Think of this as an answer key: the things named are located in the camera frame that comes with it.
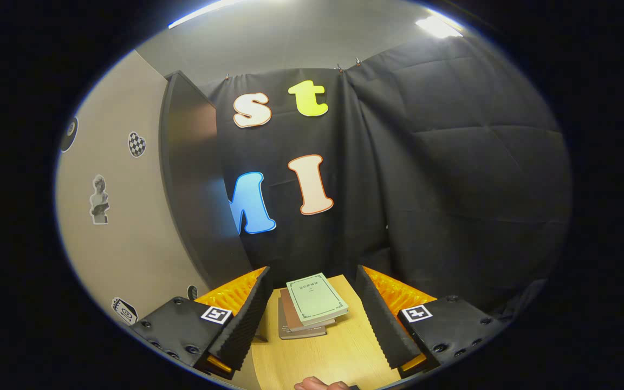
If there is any brown book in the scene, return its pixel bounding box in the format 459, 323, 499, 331
279, 287, 337, 332

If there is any green book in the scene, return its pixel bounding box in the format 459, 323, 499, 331
286, 272, 349, 326

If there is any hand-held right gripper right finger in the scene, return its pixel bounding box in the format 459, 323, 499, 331
355, 264, 508, 380

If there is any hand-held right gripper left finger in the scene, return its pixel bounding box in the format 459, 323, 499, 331
128, 265, 272, 380

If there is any long ceiling light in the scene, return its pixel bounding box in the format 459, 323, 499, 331
168, 0, 248, 29

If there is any ceiling light panel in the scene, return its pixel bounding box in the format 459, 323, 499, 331
415, 15, 463, 38

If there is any grey-brown book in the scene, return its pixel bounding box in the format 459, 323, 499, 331
278, 297, 328, 340

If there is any black backdrop cloth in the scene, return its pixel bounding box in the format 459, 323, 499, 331
198, 35, 571, 320

